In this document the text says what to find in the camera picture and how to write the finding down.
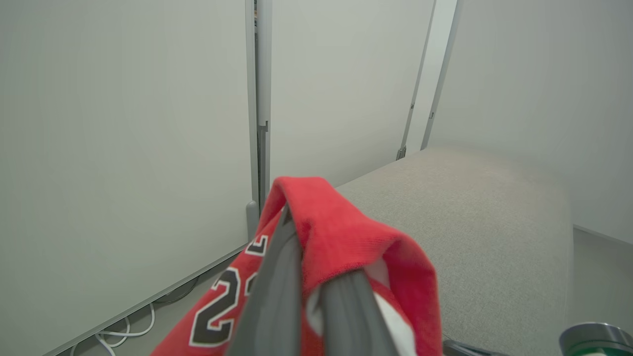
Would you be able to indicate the wide white partition panel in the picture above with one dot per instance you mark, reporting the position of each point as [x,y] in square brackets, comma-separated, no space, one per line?
[123,148]

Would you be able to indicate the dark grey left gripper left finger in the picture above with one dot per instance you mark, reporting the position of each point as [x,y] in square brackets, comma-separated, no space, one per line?
[274,296]

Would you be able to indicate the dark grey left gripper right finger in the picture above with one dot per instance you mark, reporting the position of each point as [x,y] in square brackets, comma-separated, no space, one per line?
[353,321]

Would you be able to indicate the red basketball jersey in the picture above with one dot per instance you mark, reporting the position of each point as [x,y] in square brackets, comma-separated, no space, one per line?
[336,227]

